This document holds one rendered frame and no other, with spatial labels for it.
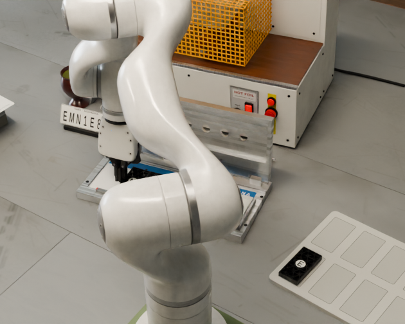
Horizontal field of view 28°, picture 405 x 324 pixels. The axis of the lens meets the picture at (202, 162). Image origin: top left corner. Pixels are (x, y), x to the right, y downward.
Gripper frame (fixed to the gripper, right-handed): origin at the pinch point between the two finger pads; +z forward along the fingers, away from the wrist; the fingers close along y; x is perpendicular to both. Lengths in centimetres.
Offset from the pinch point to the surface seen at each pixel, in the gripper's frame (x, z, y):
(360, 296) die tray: -13, 6, 65
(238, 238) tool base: -6.8, 4.9, 34.5
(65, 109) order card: 17.6, -3.9, -27.0
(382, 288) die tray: -9, 6, 69
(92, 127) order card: 16.9, -0.8, -18.3
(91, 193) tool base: -6.3, 3.9, -4.7
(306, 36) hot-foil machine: 47, -26, 30
